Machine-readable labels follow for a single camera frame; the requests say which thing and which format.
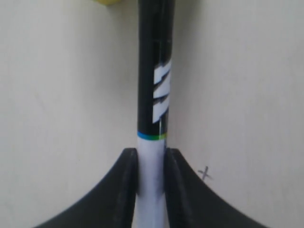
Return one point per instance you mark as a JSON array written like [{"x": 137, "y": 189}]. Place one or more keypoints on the yellow cube block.
[{"x": 107, "y": 2}]

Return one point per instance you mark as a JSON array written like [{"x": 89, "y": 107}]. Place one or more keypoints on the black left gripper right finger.
[{"x": 192, "y": 204}]

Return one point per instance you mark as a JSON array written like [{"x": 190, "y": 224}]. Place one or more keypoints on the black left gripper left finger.
[{"x": 110, "y": 204}]

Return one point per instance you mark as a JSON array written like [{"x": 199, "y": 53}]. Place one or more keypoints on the black and white marker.
[{"x": 155, "y": 31}]

